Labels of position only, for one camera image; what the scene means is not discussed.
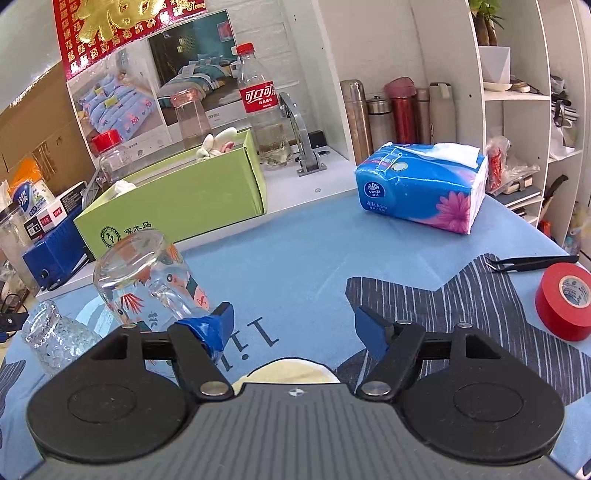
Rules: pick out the blue printed mat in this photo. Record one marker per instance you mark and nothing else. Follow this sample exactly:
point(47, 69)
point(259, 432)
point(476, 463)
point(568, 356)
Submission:
point(300, 258)

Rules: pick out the brown cardboard box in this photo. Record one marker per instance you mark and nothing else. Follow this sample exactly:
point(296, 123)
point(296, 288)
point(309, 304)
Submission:
point(37, 134)

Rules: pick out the blue tissue pack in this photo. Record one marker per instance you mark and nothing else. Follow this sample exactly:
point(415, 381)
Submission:
point(406, 194)

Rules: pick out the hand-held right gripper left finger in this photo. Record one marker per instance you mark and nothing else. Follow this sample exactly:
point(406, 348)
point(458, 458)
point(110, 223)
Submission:
point(217, 325)

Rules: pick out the red and gold banner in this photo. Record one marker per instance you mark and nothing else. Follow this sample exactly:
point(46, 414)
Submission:
point(115, 27)

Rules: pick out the black tweezers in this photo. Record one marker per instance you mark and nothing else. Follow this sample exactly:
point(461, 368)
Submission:
point(531, 264)

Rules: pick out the red plastic bag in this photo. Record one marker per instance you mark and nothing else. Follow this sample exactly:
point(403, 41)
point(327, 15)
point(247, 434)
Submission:
point(496, 161)

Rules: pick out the white cloth roll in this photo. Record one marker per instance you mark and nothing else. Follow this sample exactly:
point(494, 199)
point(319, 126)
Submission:
point(119, 189)

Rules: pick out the pink white small doll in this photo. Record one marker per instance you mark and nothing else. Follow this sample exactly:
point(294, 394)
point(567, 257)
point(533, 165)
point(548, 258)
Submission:
point(212, 145)

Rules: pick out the green plant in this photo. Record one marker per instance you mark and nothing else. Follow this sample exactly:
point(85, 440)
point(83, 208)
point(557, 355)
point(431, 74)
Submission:
point(485, 21)

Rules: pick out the blue machine box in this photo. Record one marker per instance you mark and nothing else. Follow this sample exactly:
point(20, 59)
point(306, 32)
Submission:
point(51, 258)

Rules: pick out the cola bottle red label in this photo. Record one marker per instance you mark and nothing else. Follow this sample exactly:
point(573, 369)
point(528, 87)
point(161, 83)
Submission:
point(258, 99)

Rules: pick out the white shelf unit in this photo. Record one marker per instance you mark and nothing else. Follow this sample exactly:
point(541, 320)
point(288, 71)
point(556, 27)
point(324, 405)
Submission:
point(471, 69)

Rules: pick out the pink sock roll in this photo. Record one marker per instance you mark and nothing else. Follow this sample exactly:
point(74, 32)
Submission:
point(228, 147)

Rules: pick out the white plant pot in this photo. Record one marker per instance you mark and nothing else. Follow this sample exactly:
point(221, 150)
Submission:
point(495, 67)

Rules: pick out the bronze thermos flask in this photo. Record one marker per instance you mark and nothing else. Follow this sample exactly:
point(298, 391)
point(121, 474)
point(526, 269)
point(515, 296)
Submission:
point(356, 120)

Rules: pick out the steel thermos flask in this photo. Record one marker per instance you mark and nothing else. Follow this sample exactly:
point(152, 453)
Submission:
point(381, 124)

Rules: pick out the grey white thermos flask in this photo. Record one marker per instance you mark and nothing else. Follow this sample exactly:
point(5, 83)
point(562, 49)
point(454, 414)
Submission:
point(442, 113)

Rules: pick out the clear jar with red lid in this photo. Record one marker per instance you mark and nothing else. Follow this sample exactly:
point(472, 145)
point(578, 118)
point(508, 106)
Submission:
point(113, 159)

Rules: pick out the clear plastic jar with sand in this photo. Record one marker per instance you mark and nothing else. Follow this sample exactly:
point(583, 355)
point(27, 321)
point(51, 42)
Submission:
point(11, 249)

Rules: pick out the red thermos flask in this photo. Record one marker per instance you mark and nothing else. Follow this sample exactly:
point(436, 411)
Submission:
point(402, 110)

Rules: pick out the green cardboard box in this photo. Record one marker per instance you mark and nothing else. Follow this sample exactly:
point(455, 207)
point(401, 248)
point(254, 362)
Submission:
point(184, 203)

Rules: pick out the red and white small box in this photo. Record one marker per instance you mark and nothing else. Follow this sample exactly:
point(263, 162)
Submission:
point(60, 207)

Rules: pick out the rose thermos flask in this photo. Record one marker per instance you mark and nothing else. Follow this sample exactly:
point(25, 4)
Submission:
point(422, 115)

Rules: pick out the bedding wall poster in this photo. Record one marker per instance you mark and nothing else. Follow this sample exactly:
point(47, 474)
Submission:
point(120, 110)

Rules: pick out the textured clear glass jar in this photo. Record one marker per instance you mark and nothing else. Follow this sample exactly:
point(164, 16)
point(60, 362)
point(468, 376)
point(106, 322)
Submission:
point(55, 337)

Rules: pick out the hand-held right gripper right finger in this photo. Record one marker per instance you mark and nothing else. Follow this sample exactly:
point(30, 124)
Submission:
point(371, 330)

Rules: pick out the red tape roll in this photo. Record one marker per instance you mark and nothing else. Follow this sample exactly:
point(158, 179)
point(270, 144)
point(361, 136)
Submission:
point(551, 309)

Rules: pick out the printed clear glass cup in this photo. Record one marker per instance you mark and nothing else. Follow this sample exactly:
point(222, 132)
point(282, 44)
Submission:
point(138, 277)

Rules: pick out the white pen box black label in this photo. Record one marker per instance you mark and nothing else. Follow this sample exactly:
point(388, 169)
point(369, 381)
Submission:
point(34, 227)

